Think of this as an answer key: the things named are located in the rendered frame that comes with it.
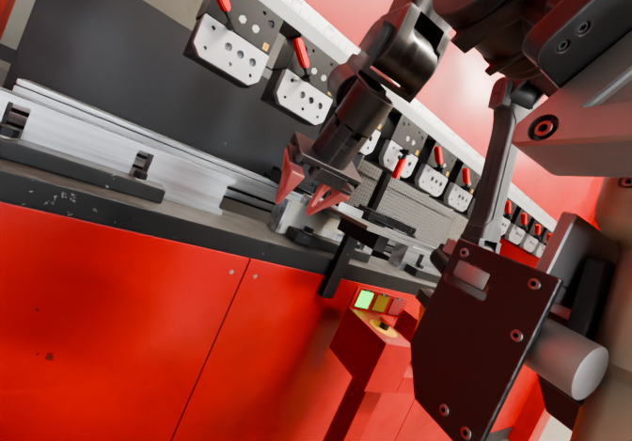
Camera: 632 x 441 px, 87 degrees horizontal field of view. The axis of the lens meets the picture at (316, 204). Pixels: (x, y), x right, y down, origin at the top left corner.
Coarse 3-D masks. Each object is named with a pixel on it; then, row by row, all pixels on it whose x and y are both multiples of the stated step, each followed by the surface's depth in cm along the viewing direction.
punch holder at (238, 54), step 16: (208, 0) 66; (240, 0) 67; (256, 0) 69; (208, 16) 65; (224, 16) 67; (240, 16) 68; (256, 16) 70; (272, 16) 72; (192, 32) 71; (208, 32) 66; (224, 32) 67; (240, 32) 69; (256, 32) 71; (272, 32) 73; (192, 48) 67; (208, 48) 66; (224, 48) 68; (240, 48) 70; (256, 48) 72; (208, 64) 70; (224, 64) 69; (240, 64) 71; (256, 64) 72; (240, 80) 72; (256, 80) 74
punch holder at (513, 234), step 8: (520, 208) 162; (520, 216) 164; (528, 216) 168; (512, 224) 163; (520, 224) 166; (528, 224) 171; (512, 232) 163; (520, 232) 168; (512, 240) 165; (520, 240) 170
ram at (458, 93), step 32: (320, 0) 77; (352, 0) 81; (384, 0) 86; (288, 32) 79; (352, 32) 84; (448, 64) 106; (480, 64) 114; (416, 96) 102; (448, 96) 110; (480, 96) 119; (544, 96) 143; (480, 128) 125; (512, 192) 152; (544, 192) 171; (576, 192) 194; (544, 224) 182
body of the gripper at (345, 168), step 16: (336, 128) 42; (304, 144) 44; (320, 144) 43; (336, 144) 42; (352, 144) 42; (304, 160) 42; (320, 160) 43; (336, 160) 43; (352, 160) 45; (352, 176) 45
